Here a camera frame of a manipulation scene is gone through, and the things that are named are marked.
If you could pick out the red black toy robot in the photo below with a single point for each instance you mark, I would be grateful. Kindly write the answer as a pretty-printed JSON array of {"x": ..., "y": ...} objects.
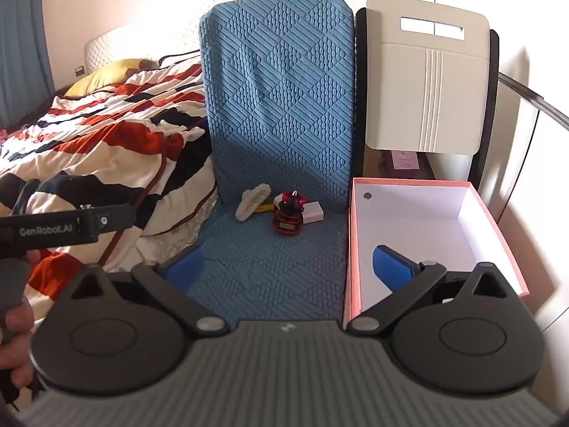
[{"x": 289, "y": 215}]

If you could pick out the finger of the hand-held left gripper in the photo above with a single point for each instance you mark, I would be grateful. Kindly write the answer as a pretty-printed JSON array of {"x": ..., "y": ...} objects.
[{"x": 113, "y": 219}]

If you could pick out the metal hoop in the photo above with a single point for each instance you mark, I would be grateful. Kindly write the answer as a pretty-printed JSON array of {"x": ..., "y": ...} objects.
[{"x": 538, "y": 98}]

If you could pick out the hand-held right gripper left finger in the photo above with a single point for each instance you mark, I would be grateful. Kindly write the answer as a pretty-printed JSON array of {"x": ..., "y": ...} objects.
[{"x": 184, "y": 271}]

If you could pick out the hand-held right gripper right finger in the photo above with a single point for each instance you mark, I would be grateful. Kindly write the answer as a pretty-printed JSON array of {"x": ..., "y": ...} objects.
[{"x": 393, "y": 269}]

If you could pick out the white charger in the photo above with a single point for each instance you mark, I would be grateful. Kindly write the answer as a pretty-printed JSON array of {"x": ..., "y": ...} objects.
[{"x": 314, "y": 212}]

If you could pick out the small pink box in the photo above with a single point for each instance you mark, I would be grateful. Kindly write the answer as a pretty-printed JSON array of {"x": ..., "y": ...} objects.
[{"x": 404, "y": 161}]

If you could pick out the blue textured mat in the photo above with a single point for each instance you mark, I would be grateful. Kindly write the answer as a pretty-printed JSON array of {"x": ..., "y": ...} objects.
[{"x": 275, "y": 111}]

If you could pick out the red white black striped blanket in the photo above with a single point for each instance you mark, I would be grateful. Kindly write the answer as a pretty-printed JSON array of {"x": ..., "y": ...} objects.
[{"x": 111, "y": 142}]

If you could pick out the blue curtain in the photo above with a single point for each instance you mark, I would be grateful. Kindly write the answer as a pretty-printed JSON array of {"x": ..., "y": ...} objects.
[{"x": 22, "y": 44}]

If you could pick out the person's left hand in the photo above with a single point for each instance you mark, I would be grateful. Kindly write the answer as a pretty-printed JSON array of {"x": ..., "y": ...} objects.
[{"x": 17, "y": 320}]

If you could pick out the pink cardboard box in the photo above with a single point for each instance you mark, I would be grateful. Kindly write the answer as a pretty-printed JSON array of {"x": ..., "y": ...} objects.
[{"x": 426, "y": 218}]

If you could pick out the yellow pillow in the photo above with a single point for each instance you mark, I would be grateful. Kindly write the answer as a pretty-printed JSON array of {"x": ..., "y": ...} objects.
[{"x": 106, "y": 75}]

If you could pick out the white brush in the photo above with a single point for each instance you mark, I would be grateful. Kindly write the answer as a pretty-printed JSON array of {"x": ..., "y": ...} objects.
[{"x": 251, "y": 202}]

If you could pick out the beige lace-trimmed bedsheet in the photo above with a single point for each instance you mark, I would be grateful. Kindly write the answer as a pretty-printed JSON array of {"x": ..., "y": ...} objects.
[{"x": 186, "y": 218}]

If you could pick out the white padded headboard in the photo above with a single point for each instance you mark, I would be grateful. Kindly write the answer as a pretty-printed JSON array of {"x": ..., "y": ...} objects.
[{"x": 133, "y": 38}]

